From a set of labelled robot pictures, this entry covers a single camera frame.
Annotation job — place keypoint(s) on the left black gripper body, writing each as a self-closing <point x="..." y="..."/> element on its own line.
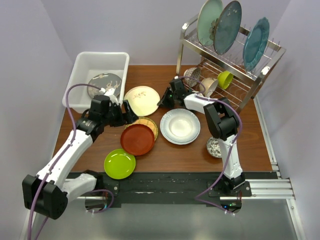
<point x="115" y="115"/>

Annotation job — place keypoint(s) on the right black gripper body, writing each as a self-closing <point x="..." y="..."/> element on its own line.
<point x="173" y="96"/>

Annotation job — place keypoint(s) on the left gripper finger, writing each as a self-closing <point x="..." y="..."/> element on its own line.
<point x="129" y="116"/>
<point x="123" y="122"/>

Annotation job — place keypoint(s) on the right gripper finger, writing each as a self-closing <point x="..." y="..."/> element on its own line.
<point x="166" y="96"/>
<point x="169" y="103"/>

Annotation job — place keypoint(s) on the cream leaf pattern plate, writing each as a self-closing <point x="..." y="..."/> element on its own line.
<point x="143" y="100"/>

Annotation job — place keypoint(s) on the grey reindeer plate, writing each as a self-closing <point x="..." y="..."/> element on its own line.
<point x="107" y="81"/>

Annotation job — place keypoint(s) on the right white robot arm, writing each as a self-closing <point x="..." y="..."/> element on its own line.
<point x="223" y="122"/>

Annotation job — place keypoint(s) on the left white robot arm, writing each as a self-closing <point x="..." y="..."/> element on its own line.
<point x="47" y="192"/>

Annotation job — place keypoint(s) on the white plastic bin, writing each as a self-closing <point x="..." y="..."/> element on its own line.
<point x="89" y="64"/>

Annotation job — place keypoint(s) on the woven bamboo plate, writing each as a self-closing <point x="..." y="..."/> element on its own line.
<point x="146" y="122"/>

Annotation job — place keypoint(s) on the patterned bowl in rack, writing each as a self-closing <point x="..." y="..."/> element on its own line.
<point x="192" y="76"/>

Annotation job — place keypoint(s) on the red round plate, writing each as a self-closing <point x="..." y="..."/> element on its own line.
<point x="137" y="139"/>

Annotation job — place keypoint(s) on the white blue-rimmed deep plate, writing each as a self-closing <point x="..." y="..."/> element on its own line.
<point x="180" y="126"/>

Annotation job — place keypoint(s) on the cream bowl in rack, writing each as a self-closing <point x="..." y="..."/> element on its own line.
<point x="208" y="86"/>

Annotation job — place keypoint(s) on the lime green plate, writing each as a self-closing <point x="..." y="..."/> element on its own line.
<point x="119" y="164"/>

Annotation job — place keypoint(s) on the lime green bowl in rack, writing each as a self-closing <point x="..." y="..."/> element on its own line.
<point x="224" y="79"/>

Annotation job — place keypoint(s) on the metal dish rack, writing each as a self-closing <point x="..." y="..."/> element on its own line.
<point x="245" y="84"/>

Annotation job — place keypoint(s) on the black white patterned bowl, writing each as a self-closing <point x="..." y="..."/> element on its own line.
<point x="213" y="147"/>

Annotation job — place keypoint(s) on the blue-grey speckled plate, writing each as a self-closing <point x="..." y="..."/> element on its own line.
<point x="227" y="27"/>

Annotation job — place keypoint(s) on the mint green plate in rack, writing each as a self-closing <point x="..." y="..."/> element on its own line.
<point x="206" y="21"/>

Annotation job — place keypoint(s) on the teal scalloped plate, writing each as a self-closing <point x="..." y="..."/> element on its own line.
<point x="255" y="44"/>

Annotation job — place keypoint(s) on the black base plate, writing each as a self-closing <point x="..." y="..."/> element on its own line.
<point x="170" y="188"/>

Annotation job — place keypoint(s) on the aluminium rail frame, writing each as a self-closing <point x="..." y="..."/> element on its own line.
<point x="269" y="214"/>

